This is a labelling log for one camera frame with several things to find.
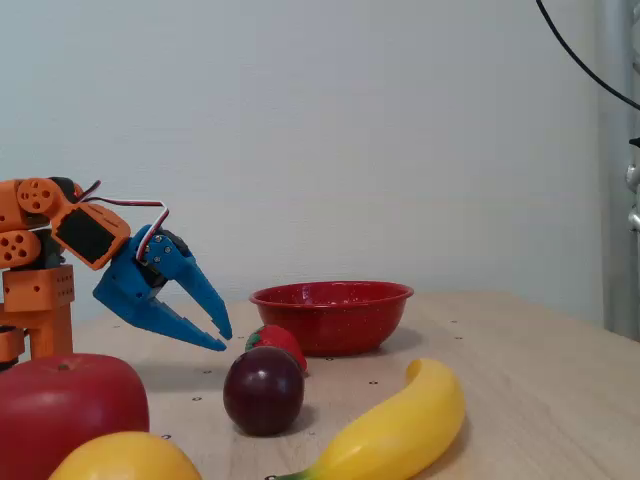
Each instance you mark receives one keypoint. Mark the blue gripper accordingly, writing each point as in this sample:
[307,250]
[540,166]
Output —
[126,281]

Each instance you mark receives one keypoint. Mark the dark purple plum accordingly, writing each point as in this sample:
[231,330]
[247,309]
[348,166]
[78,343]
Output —
[263,391]

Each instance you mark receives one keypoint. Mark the orange robot base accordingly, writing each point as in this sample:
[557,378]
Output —
[37,292]

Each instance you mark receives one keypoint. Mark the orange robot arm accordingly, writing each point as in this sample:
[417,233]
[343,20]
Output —
[85,232]

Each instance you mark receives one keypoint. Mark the red speckled bowl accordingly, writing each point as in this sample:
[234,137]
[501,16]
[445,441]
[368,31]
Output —
[332,325]

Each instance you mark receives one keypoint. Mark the red toy strawberry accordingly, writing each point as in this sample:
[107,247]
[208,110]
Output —
[280,339]

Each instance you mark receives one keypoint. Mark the red toy apple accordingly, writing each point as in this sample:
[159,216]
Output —
[65,400]

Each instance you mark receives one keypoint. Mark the yellow orange round fruit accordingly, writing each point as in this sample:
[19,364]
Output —
[125,457]

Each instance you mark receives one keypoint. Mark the yellow toy banana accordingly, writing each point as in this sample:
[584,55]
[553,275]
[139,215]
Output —
[395,435]

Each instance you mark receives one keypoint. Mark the grey metal pole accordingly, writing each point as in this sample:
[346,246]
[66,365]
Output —
[612,200]

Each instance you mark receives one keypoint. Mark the silver metal clamp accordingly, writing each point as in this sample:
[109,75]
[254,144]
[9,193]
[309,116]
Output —
[634,177]

